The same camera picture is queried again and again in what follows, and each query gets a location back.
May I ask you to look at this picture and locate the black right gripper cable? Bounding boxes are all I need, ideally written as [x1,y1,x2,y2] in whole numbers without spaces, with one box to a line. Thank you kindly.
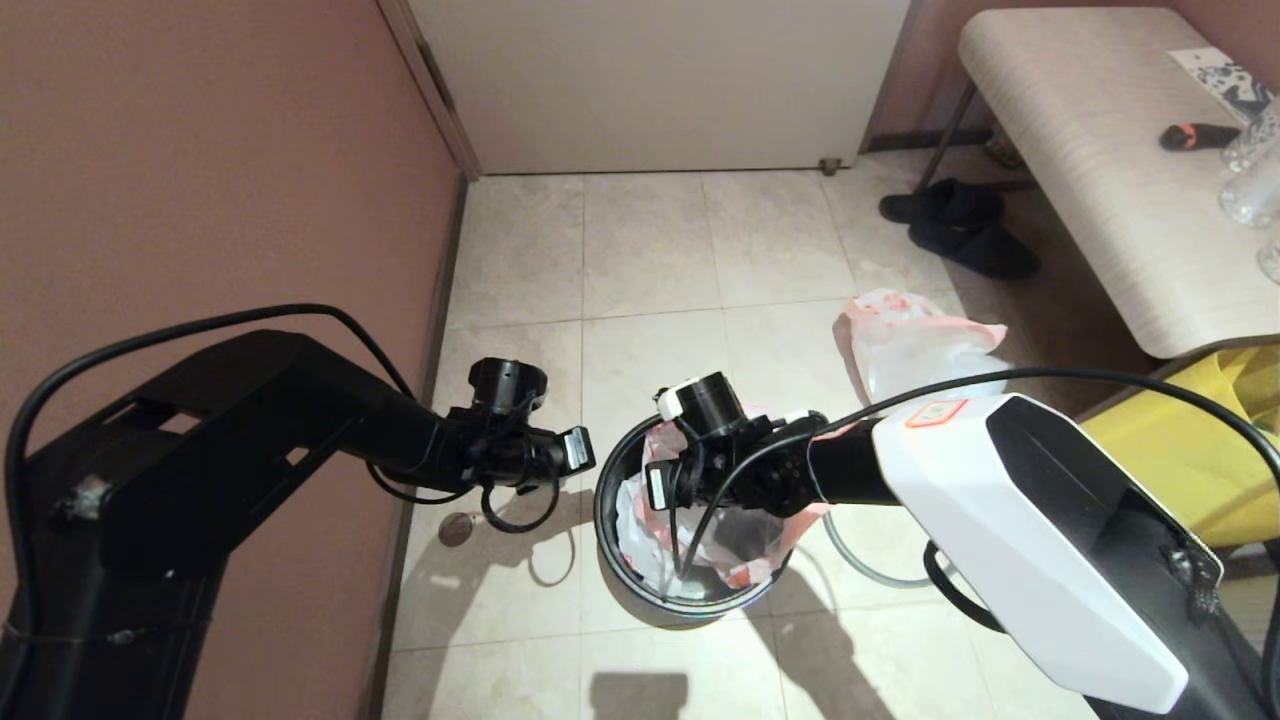
[665,368,1280,720]

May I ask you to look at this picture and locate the yellow fabric bag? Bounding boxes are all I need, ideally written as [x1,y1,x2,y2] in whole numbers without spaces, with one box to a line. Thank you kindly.
[1080,345,1280,549]

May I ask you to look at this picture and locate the white door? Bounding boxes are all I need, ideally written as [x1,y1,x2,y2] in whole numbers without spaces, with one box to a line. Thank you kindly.
[408,0,911,177]

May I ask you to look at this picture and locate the black-and-white printed paper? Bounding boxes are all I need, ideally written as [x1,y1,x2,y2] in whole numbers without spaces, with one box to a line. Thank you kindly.
[1168,46,1275,125]

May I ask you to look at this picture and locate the grey bin retaining ring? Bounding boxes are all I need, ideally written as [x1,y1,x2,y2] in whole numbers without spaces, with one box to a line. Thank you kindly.
[822,510,946,589]

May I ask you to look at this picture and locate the black round trash bin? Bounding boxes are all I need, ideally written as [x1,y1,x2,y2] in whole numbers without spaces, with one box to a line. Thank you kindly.
[593,412,796,616]

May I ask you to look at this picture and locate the beige wood-grain table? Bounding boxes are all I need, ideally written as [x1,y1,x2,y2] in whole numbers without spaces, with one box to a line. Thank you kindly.
[915,8,1280,361]

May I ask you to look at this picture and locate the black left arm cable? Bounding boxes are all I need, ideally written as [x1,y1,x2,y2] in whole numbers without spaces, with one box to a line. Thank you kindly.
[5,303,563,641]

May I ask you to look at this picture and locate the dark blue slipper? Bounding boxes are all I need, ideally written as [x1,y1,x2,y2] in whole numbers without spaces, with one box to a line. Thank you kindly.
[879,179,1005,227]
[907,220,1041,282]

